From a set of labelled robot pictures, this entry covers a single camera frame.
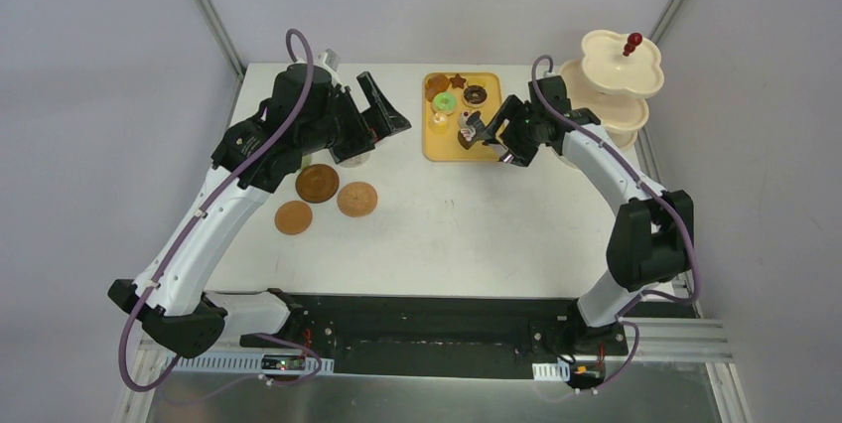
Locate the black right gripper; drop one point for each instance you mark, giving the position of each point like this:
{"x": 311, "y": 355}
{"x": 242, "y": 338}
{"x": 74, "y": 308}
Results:
{"x": 506, "y": 133}

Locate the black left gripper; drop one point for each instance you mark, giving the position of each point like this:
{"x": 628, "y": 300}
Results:
{"x": 361, "y": 122}

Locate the white cupcake with cherry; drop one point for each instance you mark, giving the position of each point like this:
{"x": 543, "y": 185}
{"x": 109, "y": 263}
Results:
{"x": 463, "y": 119}

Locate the chocolate cake slice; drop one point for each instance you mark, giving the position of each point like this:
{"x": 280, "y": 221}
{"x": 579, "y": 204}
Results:
{"x": 466, "y": 137}

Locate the metal tongs with black tips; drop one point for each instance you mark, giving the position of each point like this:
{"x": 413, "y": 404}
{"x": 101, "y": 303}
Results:
{"x": 500, "y": 151}

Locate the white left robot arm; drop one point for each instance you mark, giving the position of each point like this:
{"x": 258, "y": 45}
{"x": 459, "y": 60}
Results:
{"x": 170, "y": 298}

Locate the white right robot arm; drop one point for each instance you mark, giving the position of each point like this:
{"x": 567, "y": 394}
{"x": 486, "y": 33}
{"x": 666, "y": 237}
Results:
{"x": 651, "y": 241}

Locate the chocolate sprinkled donut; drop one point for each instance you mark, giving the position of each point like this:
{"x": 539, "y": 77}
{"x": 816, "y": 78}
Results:
{"x": 475, "y": 96}

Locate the floral mug with green inside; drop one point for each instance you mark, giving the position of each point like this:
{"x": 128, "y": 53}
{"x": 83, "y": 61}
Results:
{"x": 355, "y": 161}

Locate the yellow cream tart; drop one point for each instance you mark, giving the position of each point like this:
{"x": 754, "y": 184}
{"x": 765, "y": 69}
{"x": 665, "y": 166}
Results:
{"x": 438, "y": 123}

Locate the star-shaped chocolate cookie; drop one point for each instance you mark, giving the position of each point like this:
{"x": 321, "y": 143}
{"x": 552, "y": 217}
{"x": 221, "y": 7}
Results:
{"x": 457, "y": 81}

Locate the green frosted donut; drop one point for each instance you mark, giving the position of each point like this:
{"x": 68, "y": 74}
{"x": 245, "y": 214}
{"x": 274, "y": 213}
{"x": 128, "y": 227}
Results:
{"x": 444, "y": 102}

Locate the yellow plastic tray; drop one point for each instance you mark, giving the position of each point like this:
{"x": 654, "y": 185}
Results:
{"x": 445, "y": 147}

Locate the light woven round coaster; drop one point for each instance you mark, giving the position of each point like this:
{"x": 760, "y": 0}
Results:
{"x": 357, "y": 199}

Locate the dark brown wooden coaster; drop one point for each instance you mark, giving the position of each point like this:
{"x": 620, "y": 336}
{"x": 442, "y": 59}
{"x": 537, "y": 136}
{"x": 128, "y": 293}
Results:
{"x": 317, "y": 183}

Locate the cream three-tier cake stand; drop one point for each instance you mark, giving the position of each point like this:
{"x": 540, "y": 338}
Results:
{"x": 615, "y": 76}

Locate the orange round coaster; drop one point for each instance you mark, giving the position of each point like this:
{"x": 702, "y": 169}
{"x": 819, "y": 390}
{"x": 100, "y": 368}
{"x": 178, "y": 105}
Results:
{"x": 293, "y": 218}

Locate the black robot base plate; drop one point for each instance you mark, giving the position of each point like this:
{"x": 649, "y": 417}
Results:
{"x": 443, "y": 337}

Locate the left aluminium frame post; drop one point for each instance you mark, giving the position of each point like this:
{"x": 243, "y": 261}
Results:
{"x": 222, "y": 37}

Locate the right white slotted cable duct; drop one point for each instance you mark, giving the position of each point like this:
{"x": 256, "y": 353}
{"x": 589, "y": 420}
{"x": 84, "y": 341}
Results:
{"x": 553, "y": 371}

